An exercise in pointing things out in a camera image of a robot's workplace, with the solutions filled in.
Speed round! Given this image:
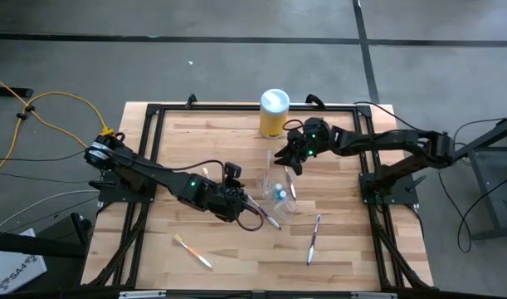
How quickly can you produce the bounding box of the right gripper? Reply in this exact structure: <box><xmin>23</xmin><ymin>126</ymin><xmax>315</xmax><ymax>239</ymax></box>
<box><xmin>273</xmin><ymin>117</ymin><xmax>335</xmax><ymax>175</ymax></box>

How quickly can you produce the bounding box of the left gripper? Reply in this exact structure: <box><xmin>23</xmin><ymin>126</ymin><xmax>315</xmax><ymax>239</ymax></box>
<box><xmin>211</xmin><ymin>184</ymin><xmax>261</xmax><ymax>223</ymax></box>

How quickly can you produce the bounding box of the purple and white toothbrush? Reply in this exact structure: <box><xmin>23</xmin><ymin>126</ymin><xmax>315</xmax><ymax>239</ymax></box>
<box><xmin>244</xmin><ymin>194</ymin><xmax>283</xmax><ymax>231</ymax></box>
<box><xmin>283</xmin><ymin>165</ymin><xmax>298</xmax><ymax>201</ymax></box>
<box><xmin>305</xmin><ymin>213</ymin><xmax>322</xmax><ymax>267</ymax></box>

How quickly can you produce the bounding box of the clear acrylic organizer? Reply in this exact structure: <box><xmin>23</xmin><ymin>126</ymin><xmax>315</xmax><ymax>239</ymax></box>
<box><xmin>256</xmin><ymin>172</ymin><xmax>300</xmax><ymax>222</ymax></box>

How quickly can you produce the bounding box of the yellow cylinder container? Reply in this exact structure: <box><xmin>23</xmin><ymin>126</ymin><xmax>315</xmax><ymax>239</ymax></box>
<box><xmin>259</xmin><ymin>87</ymin><xmax>290</xmax><ymax>140</ymax></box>

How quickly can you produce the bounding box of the black floor stand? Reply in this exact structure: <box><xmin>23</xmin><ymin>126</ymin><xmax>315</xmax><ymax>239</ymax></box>
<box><xmin>0</xmin><ymin>211</ymin><xmax>93</xmax><ymax>261</ymax></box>

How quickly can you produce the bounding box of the black side table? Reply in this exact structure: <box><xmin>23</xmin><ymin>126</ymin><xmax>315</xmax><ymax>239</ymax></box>
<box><xmin>443</xmin><ymin>114</ymin><xmax>507</xmax><ymax>242</ymax></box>

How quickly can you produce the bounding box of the white printed box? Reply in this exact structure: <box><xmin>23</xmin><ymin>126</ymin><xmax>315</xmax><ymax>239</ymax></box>
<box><xmin>0</xmin><ymin>227</ymin><xmax>49</xmax><ymax>296</ymax></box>

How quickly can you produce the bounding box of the black floor bar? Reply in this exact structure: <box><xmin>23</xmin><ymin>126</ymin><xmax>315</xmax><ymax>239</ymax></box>
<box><xmin>0</xmin><ymin>86</ymin><xmax>34</xmax><ymax>99</ymax></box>

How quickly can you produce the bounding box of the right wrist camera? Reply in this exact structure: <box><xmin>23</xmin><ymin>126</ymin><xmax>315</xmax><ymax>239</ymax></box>
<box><xmin>285</xmin><ymin>130</ymin><xmax>306</xmax><ymax>150</ymax></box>

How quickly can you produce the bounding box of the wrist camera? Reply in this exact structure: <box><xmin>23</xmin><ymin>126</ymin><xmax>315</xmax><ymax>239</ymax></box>
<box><xmin>285</xmin><ymin>130</ymin><xmax>306</xmax><ymax>150</ymax></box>
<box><xmin>223</xmin><ymin>162</ymin><xmax>243</xmax><ymax>178</ymax></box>

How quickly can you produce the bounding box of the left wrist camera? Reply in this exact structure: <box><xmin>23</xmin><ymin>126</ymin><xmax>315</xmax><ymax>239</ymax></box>
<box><xmin>223</xmin><ymin>162</ymin><xmax>243</xmax><ymax>178</ymax></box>

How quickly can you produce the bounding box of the black aluminium table frame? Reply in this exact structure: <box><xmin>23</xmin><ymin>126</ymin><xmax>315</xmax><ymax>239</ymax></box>
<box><xmin>81</xmin><ymin>93</ymin><xmax>436</xmax><ymax>292</ymax></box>

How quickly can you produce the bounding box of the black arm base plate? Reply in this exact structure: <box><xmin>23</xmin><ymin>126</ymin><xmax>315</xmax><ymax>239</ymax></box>
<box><xmin>358</xmin><ymin>172</ymin><xmax>421</xmax><ymax>207</ymax></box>
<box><xmin>89</xmin><ymin>169</ymin><xmax>158</xmax><ymax>204</ymax></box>

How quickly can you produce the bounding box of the silver aluminium bracket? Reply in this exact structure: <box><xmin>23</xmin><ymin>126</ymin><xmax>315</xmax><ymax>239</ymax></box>
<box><xmin>350</xmin><ymin>292</ymin><xmax>398</xmax><ymax>299</ymax></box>
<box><xmin>118</xmin><ymin>290</ymin><xmax>168</xmax><ymax>299</ymax></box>

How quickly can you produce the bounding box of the yellow extension cable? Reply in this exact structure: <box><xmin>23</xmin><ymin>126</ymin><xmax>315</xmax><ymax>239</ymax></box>
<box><xmin>0</xmin><ymin>72</ymin><xmax>115</xmax><ymax>184</ymax></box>

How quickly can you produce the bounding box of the grey floor cable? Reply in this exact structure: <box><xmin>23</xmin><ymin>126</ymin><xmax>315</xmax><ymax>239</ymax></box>
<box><xmin>0</xmin><ymin>189</ymin><xmax>101</xmax><ymax>232</ymax></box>

